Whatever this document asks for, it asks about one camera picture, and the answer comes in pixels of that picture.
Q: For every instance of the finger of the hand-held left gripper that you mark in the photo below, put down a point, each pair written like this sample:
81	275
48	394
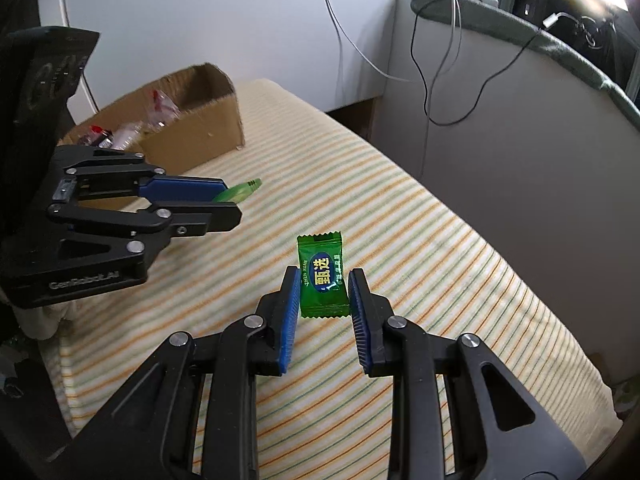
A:
180	188
210	217

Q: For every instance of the white cabinet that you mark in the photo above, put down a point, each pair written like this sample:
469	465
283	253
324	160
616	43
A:
200	10

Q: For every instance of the red and black snack packet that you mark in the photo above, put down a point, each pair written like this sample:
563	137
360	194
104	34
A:
95	136

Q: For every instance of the grey stone window sill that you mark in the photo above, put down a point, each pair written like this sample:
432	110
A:
560	42

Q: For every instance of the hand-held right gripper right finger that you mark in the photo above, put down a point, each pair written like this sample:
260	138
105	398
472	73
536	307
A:
359	320

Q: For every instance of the black lamp gooseneck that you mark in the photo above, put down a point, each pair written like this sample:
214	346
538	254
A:
595	32

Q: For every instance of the brown cardboard box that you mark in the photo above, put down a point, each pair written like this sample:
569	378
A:
200	135

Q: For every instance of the green candy packet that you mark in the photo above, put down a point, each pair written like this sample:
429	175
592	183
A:
320	280

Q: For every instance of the light green jelly tube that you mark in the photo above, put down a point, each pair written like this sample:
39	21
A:
240	191

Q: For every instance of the white plug connector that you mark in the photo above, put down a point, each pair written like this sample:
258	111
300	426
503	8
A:
552	21

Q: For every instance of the red clear snack packet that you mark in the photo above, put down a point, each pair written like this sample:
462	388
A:
162	107

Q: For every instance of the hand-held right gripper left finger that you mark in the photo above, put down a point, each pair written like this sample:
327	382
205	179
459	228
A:
290	315

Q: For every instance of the beige cloth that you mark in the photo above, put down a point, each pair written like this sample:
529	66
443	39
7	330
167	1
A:
42	320

